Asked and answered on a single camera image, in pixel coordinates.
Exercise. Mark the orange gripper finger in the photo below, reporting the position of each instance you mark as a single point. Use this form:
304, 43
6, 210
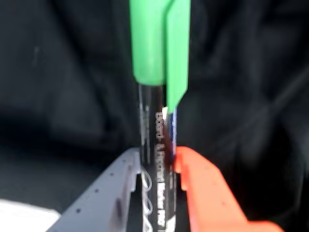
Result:
212, 198

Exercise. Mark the blue-grey gripper finger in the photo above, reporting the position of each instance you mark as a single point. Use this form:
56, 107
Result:
101, 198

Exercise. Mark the green board marker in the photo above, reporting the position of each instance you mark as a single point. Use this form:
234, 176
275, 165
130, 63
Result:
149, 48

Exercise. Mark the black fabric bag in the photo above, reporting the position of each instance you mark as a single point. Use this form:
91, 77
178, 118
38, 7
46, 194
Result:
60, 72

